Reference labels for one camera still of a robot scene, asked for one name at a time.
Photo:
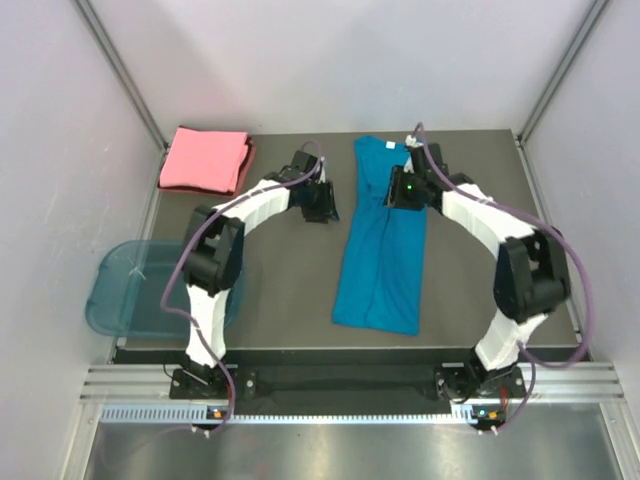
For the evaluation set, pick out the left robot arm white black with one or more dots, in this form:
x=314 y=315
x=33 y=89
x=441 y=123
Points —
x=213 y=250

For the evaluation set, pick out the blue translucent plastic bin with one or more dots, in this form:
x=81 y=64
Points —
x=125 y=300

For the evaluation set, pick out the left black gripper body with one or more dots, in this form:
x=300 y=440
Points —
x=316 y=203

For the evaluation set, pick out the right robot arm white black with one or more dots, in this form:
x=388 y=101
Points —
x=531 y=275

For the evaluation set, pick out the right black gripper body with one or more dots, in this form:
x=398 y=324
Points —
x=406 y=190

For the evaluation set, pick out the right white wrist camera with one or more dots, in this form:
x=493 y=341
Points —
x=411 y=142

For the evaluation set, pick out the blue t shirt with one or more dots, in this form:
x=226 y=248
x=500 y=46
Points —
x=380 y=284

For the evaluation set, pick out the grey slotted cable duct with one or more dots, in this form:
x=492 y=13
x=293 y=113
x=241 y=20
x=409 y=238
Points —
x=212 y=415

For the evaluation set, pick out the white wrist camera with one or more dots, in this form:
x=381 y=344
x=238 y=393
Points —
x=411 y=142
x=322 y=170

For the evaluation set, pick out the pink folded t shirt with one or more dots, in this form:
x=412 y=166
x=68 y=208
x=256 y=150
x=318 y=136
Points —
x=186 y=137

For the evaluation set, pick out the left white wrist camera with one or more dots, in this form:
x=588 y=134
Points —
x=322 y=170

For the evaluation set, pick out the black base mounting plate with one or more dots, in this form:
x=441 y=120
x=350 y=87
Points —
x=430 y=382

